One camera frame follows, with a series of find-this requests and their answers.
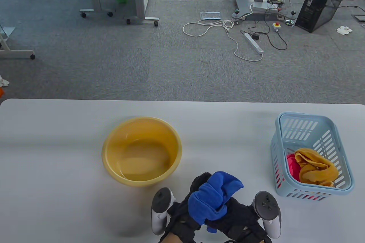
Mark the grey floor socket box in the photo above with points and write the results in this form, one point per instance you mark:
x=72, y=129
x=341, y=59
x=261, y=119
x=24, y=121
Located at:
x=210, y=16
x=360, y=18

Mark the red emergency stop button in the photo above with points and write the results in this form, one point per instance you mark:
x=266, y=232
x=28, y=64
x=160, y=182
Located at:
x=276, y=26

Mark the yellow square towel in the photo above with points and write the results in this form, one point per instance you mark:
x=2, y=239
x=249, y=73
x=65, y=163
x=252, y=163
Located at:
x=313, y=169

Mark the blue square towel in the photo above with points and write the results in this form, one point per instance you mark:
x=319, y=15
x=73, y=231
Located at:
x=211, y=197

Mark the person's left hand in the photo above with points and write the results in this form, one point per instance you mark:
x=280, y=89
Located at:
x=182, y=220

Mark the black computer tower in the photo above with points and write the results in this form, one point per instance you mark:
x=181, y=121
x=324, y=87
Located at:
x=322, y=3

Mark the black and white hand controller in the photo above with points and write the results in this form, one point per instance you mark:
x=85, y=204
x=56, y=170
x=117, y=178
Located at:
x=161, y=203
x=266, y=206

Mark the person's right hand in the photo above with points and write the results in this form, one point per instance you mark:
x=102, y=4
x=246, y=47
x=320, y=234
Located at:
x=239, y=217

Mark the pink square towel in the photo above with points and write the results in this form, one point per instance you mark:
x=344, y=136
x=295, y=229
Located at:
x=293, y=166

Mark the yellow plastic basin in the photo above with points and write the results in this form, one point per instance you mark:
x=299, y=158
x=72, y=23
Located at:
x=137, y=140

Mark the orange object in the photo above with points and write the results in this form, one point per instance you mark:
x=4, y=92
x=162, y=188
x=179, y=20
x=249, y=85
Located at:
x=1, y=92

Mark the light blue plastic basket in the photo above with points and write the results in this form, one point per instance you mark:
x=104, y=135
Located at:
x=328, y=137

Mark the whiteboard on rolling stand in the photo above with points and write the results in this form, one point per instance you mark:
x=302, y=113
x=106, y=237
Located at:
x=17, y=52

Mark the person's left forearm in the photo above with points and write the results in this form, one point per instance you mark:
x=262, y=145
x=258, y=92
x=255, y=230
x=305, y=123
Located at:
x=168, y=238

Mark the white crumpled cloth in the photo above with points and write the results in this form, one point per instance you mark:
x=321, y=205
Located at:
x=4, y=82

